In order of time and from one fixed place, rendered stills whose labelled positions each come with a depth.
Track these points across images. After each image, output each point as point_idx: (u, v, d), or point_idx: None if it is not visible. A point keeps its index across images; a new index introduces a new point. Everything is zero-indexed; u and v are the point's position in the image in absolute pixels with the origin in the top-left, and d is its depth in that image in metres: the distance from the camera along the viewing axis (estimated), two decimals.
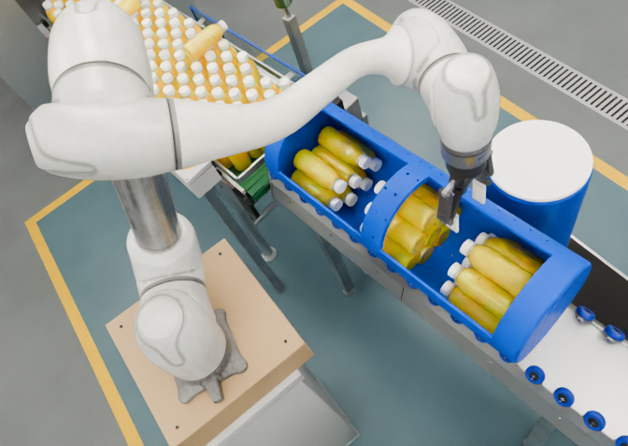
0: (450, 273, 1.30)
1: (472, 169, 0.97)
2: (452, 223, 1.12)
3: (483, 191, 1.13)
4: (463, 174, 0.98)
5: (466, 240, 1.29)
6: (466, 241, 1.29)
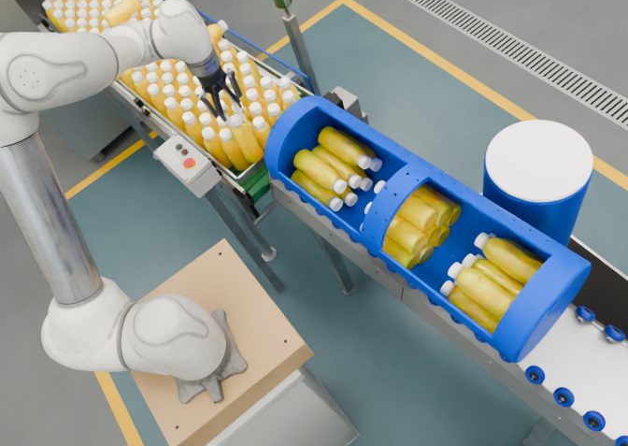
0: (450, 273, 1.31)
1: (207, 78, 1.48)
2: (225, 119, 1.65)
3: (236, 107, 1.64)
4: (204, 81, 1.49)
5: (239, 119, 1.67)
6: (239, 121, 1.67)
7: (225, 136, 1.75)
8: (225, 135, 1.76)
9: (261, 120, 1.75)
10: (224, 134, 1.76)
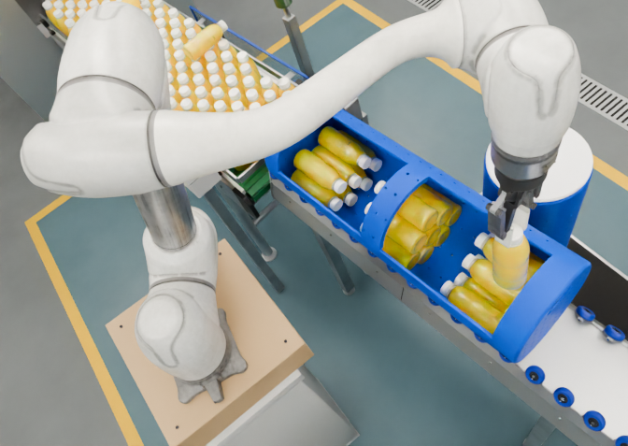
0: (510, 242, 0.95)
1: (532, 179, 0.76)
2: (505, 236, 0.92)
3: (526, 215, 0.92)
4: (520, 185, 0.77)
5: None
6: None
7: None
8: None
9: None
10: None
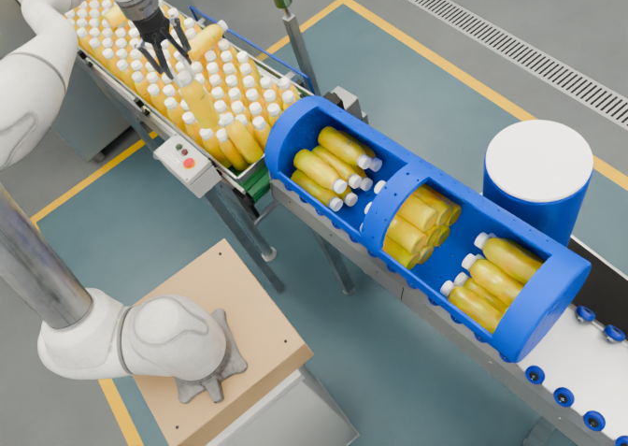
0: (181, 82, 1.45)
1: (144, 21, 1.26)
2: (172, 77, 1.42)
3: (185, 63, 1.42)
4: (141, 27, 1.27)
5: (229, 116, 1.71)
6: (229, 117, 1.71)
7: (222, 136, 1.76)
8: (222, 135, 1.76)
9: (261, 120, 1.75)
10: (221, 134, 1.76)
